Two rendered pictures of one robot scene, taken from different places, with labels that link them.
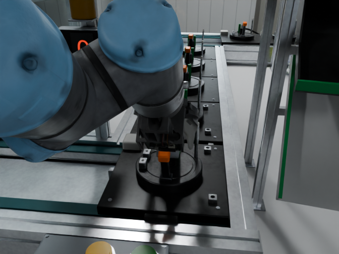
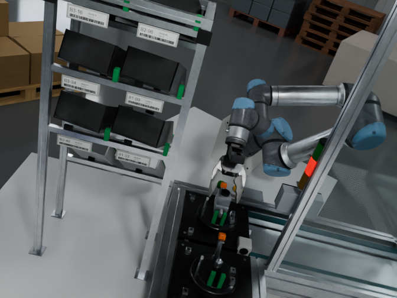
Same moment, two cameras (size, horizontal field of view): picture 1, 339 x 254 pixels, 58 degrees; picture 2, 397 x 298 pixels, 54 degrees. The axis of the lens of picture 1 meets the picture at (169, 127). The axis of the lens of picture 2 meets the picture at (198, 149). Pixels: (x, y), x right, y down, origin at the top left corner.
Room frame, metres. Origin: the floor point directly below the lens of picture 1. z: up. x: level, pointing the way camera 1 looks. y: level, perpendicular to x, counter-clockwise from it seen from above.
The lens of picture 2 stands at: (1.54, -0.32, 1.85)
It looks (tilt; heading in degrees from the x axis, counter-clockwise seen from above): 31 degrees down; 169
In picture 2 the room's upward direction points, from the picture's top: 17 degrees clockwise
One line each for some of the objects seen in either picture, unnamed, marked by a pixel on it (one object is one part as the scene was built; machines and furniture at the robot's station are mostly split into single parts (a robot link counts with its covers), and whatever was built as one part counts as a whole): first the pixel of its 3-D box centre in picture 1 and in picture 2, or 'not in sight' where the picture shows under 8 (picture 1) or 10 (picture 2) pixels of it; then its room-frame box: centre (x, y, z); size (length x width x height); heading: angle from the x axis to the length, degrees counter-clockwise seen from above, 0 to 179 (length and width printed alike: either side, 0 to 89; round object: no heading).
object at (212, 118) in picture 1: (178, 104); (216, 268); (0.78, -0.03, 1.01); 0.24 x 0.24 x 0.13; 84
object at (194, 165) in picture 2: not in sight; (232, 166); (-0.02, 0.16, 0.84); 0.90 x 0.70 x 0.03; 56
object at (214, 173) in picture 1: (169, 175); (215, 221); (0.53, 0.00, 0.96); 0.24 x 0.24 x 0.02; 84
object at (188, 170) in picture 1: (169, 167); (216, 217); (0.53, 0.00, 0.98); 0.14 x 0.14 x 0.02
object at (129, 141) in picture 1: (133, 144); (243, 246); (0.64, 0.09, 0.97); 0.05 x 0.05 x 0.04; 84
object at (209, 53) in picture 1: (191, 43); not in sight; (1.51, -0.11, 1.01); 0.24 x 0.24 x 0.13; 84
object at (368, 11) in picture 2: not in sight; (339, 28); (-6.42, 3.25, 0.48); 1.36 x 0.93 x 0.97; 56
